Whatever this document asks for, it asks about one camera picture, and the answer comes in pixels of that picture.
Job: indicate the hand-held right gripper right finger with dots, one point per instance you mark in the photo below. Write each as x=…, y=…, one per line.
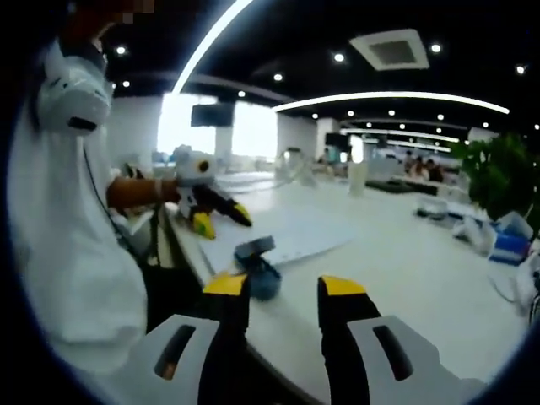
x=341, y=308

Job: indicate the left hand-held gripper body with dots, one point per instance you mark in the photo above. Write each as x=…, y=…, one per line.
x=194, y=169

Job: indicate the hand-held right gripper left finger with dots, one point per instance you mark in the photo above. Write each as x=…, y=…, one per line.
x=228, y=312

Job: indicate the white paper sheet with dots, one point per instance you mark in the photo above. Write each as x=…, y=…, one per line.
x=295, y=228

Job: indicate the ceiling light strips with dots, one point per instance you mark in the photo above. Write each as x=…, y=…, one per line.
x=198, y=50

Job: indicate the tall cream cup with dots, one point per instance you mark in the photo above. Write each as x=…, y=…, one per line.
x=357, y=179

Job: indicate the person in white shirt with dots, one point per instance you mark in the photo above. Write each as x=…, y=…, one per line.
x=71, y=253

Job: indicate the black flat bag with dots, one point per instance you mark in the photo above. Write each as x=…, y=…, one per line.
x=401, y=187

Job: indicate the grey desk organiser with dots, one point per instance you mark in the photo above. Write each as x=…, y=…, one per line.
x=436, y=211

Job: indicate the blue tissue box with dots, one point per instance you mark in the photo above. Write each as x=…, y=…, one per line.
x=510, y=249

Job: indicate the ceiling spot lights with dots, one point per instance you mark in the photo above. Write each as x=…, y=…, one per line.
x=338, y=57

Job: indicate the green potted plant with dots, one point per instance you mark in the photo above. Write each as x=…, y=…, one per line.
x=502, y=177

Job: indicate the ceiling air vent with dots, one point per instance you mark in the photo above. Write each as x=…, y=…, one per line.
x=390, y=50

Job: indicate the large wall television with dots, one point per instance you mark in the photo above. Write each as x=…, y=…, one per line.
x=212, y=115

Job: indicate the small wall television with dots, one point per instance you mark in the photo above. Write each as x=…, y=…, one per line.
x=337, y=139

